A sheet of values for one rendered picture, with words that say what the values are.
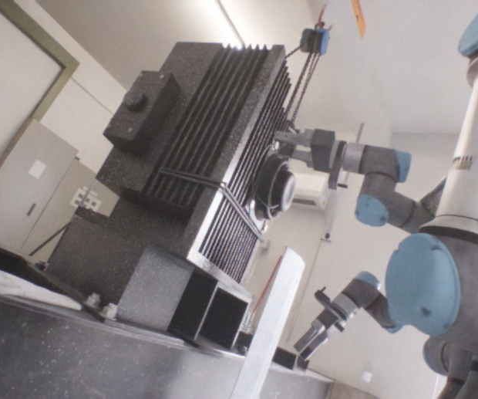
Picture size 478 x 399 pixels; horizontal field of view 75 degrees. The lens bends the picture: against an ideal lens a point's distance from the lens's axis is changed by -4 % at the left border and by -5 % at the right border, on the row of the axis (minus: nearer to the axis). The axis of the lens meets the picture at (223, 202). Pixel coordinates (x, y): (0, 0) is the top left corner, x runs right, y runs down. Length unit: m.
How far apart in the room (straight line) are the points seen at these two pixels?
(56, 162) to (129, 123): 3.02
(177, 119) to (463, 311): 0.89
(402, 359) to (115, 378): 2.13
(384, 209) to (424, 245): 0.33
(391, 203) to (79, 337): 0.76
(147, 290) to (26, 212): 3.17
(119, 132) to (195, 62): 0.38
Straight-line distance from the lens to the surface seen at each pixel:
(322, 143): 0.83
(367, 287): 1.11
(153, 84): 1.12
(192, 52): 1.28
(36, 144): 3.96
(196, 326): 1.10
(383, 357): 2.73
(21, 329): 0.78
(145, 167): 1.02
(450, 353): 1.10
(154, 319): 0.95
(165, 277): 0.92
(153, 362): 1.03
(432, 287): 0.45
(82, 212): 1.08
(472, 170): 0.53
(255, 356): 1.12
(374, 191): 0.80
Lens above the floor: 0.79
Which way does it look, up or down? 17 degrees up
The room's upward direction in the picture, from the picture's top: 24 degrees clockwise
